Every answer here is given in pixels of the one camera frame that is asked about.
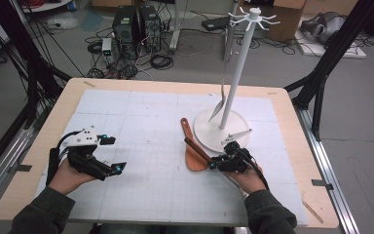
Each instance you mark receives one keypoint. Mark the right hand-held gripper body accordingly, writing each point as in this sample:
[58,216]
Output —
[235,161]

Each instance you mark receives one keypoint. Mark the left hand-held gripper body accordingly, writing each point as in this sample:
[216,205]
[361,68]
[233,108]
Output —
[82,156]

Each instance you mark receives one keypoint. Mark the wooden spatula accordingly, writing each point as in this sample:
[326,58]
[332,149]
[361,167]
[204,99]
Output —
[194,164]

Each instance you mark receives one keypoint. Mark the steel spatula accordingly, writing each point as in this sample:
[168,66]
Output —
[216,110]

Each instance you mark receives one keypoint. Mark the white utensil rack stand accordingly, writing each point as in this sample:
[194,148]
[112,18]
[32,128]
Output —
[240,65]

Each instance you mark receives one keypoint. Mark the person's right hand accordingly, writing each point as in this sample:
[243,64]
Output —
[251,182]

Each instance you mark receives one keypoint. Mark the person's left hand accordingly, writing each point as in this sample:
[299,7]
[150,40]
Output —
[66,180]

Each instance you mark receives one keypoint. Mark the white grid mat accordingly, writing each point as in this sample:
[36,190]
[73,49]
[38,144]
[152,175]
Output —
[149,123]

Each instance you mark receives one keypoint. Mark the brown tape strip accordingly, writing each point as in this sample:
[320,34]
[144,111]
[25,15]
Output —
[89,84]

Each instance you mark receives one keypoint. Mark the black table clamp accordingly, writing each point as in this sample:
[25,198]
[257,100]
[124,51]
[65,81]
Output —
[22,168]
[321,183]

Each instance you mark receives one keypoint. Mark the thin wooden stick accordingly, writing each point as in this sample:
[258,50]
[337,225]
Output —
[313,211]

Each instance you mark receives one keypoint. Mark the small white power supply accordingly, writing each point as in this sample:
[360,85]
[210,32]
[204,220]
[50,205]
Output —
[106,45]

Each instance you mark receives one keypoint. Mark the black computer tower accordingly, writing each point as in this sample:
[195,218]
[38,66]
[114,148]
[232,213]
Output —
[150,29]
[125,29]

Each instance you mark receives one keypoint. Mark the black flat box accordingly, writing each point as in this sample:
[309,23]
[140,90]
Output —
[212,23]

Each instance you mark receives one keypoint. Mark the large cardboard box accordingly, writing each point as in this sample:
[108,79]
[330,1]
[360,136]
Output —
[289,22]

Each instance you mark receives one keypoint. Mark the round white table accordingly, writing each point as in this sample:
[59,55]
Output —
[42,6]

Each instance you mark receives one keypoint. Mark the white floor board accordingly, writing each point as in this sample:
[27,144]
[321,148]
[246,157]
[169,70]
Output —
[337,50]

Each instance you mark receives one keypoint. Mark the grey rounded device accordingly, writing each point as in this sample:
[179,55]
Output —
[324,26]

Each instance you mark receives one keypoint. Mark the aluminium rail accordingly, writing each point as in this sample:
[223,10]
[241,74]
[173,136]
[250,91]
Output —
[328,169]
[3,162]

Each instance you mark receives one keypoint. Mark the black frame post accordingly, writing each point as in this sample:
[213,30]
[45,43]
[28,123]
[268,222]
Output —
[331,55]
[29,65]

